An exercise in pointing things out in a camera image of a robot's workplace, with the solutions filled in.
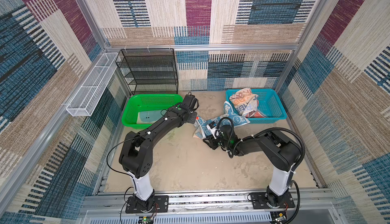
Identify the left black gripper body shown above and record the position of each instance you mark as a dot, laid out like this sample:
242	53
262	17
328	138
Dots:
192	117

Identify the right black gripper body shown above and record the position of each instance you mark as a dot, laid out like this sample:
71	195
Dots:
215	143

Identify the pale yellow teal towel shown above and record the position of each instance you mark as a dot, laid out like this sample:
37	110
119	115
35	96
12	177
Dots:
149	117

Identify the pink orange print towel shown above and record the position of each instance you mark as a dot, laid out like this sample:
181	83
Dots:
244	101

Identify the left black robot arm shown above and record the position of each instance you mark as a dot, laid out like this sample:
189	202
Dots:
136	156

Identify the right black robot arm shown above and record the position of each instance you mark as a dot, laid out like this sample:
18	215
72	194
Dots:
283	148

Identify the red pink towel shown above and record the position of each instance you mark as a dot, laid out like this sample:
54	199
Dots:
255	114

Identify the green plastic basket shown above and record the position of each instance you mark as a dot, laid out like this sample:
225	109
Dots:
147	102

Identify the teal plastic basket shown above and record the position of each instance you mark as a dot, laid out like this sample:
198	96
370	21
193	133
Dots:
269	104

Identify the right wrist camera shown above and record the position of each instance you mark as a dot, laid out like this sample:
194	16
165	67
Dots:
213	129

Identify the black wire shelf rack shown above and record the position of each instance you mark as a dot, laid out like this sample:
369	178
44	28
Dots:
149	71

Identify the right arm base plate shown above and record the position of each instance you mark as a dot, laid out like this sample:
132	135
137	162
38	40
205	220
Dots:
269	200

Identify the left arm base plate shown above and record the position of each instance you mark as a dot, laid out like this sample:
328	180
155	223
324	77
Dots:
157	203

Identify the white wire mesh tray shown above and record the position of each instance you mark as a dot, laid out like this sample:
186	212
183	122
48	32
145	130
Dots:
89	94

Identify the aluminium front rail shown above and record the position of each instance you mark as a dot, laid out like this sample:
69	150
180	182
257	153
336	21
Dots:
178	202

